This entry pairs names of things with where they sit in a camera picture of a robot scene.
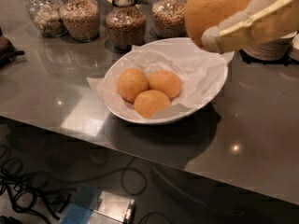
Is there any glass jar, right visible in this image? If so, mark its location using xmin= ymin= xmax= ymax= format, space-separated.
xmin=151 ymin=0 xmax=187 ymax=38

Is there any black tray under plates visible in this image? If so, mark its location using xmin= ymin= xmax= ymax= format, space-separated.
xmin=239 ymin=50 xmax=299 ymax=66

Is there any blue and metal box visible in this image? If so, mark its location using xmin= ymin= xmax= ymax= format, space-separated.
xmin=60 ymin=186 xmax=135 ymax=224

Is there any dark brown object left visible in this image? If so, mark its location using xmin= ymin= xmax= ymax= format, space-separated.
xmin=0 ymin=28 xmax=25 ymax=68

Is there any stack of paper plates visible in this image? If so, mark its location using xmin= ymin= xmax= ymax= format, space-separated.
xmin=243 ymin=32 xmax=297 ymax=62

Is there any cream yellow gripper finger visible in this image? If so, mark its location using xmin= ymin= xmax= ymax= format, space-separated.
xmin=201 ymin=0 xmax=299 ymax=53

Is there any white oval bowl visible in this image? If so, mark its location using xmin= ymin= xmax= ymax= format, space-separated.
xmin=104 ymin=36 xmax=229 ymax=125

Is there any glass jar of nuts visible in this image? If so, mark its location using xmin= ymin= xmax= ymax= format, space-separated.
xmin=105 ymin=0 xmax=147 ymax=50

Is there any white paper liner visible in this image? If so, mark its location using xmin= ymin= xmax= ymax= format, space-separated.
xmin=86 ymin=44 xmax=235 ymax=120

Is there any glass jar of grains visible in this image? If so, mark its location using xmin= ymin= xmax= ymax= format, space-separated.
xmin=59 ymin=0 xmax=100 ymax=42

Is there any glass jar, far left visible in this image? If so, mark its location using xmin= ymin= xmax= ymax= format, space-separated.
xmin=26 ymin=0 xmax=67 ymax=37

